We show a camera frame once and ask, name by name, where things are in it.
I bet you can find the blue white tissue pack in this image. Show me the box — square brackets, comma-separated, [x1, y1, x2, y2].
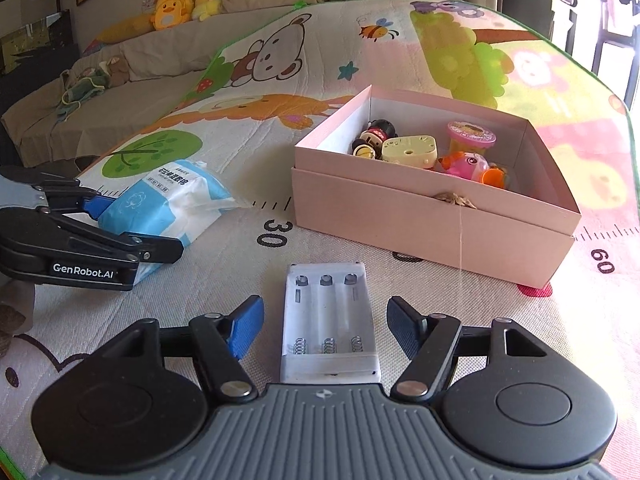
[96, 158, 239, 283]

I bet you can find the white battery charger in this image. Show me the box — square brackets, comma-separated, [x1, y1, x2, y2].
[280, 262, 381, 385]

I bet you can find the orange translucent toy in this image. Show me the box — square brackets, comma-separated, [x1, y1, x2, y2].
[480, 166, 508, 190]

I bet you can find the green crumpled cloth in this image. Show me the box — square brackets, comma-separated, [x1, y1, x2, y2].
[56, 56, 130, 122]

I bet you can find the pink cardboard box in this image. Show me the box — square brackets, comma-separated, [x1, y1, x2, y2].
[292, 86, 580, 288]

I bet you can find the beige covered sofa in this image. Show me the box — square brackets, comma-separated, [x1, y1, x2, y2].
[0, 0, 461, 166]

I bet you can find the pink fish toy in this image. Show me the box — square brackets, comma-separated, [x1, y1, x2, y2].
[438, 152, 490, 182]

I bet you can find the cream yellow toy case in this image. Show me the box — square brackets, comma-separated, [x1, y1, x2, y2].
[382, 136, 438, 169]

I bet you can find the black-haired doll figure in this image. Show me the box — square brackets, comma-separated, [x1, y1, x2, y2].
[352, 119, 398, 159]

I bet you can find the pink lidded cup toy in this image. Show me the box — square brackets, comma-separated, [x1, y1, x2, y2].
[447, 120, 497, 155]

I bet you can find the yellow duck plush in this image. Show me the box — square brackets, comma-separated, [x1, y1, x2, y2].
[151, 0, 194, 30]

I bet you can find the small yellow plush toy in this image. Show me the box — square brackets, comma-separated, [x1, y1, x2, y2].
[191, 0, 221, 22]

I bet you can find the cartoon play mat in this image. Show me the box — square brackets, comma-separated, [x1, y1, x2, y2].
[1, 0, 639, 479]

